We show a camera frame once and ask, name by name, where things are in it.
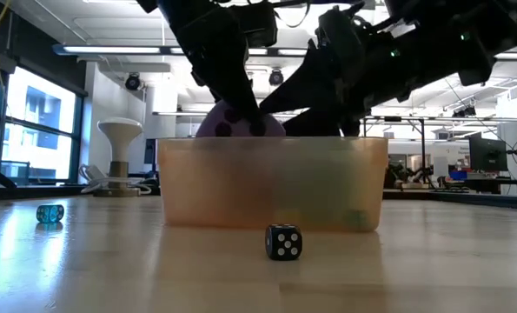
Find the black aluminium table frame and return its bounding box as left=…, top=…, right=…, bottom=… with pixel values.
left=0, top=160, right=517, bottom=212

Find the small blue translucent die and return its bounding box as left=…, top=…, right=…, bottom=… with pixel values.
left=36, top=204, right=66, bottom=225

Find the large purple foam die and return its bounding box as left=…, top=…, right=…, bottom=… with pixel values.
left=196, top=100, right=287, bottom=138

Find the black ceiling track light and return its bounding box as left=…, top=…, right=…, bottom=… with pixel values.
left=452, top=103, right=478, bottom=119

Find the black ceiling spotlight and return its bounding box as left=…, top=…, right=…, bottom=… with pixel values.
left=268, top=67, right=285, bottom=87
left=124, top=72, right=145, bottom=92

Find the white mushroom-shaped lamp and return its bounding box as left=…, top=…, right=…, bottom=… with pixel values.
left=93, top=117, right=144, bottom=198

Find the orange translucent plastic bin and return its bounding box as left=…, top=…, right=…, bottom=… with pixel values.
left=156, top=137, right=389, bottom=232

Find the large glass window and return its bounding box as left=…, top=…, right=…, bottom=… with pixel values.
left=0, top=64, right=88, bottom=183

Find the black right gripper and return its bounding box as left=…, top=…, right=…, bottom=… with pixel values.
left=260, top=3, right=415, bottom=138

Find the white lamp cable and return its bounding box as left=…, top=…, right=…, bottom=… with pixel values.
left=78, top=163, right=153, bottom=195

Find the black overhead light bar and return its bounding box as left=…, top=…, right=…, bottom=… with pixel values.
left=51, top=43, right=517, bottom=62

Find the small black die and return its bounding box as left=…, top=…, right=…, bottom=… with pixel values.
left=264, top=223, right=303, bottom=262

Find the black computer monitor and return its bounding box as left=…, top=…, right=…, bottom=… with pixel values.
left=143, top=137, right=159, bottom=173
left=468, top=137, right=509, bottom=173

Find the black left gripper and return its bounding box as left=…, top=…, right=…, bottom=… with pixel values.
left=157, top=0, right=280, bottom=125

